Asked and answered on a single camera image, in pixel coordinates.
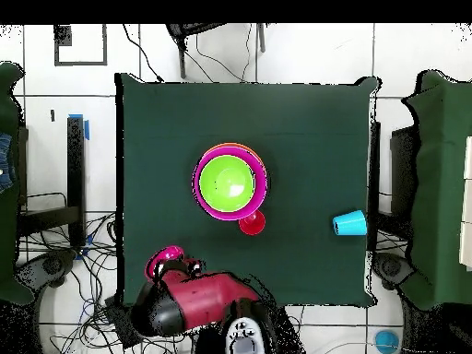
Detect black power strip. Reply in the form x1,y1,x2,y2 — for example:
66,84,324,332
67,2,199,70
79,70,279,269
102,296,144,349

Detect dark green tablecloth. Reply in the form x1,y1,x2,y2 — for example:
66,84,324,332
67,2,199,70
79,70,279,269
114,72,381,309

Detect blue cup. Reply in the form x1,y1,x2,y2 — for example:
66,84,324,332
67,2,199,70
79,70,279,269
332,209,369,237

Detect red cup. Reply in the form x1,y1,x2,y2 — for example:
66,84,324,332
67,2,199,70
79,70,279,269
238,209,267,236

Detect large pink bowl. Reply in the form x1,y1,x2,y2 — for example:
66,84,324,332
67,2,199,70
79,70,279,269
191,145,268,222

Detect tangled cables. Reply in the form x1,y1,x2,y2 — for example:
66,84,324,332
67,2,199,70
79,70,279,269
18,211,196,354

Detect black cable with plug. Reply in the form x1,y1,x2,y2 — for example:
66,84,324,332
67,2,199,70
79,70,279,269
122,24,165,83

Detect blue tape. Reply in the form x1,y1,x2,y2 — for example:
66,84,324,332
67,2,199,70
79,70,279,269
68,112,90,141

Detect black swivel chair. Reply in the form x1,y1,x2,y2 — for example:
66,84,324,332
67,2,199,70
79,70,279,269
371,252,415,292
16,250,79,292

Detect black table frame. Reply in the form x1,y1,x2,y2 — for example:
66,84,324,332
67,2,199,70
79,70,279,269
17,115,88,249

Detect green bowl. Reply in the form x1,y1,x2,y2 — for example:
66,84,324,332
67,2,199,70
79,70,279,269
198,154,257,214

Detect blue round object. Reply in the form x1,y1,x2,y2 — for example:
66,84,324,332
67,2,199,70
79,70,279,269
373,328,401,354

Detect small pink-red bowl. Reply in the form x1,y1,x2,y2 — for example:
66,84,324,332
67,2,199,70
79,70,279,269
144,245,186,281

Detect green side table cloth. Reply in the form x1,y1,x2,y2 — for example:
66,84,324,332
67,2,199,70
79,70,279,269
399,68,472,312
0,61,37,307

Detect white box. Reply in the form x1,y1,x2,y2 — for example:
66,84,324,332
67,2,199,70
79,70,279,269
458,135,472,273

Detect blue denim fabric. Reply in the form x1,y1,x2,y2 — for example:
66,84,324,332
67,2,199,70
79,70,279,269
0,132,17,195

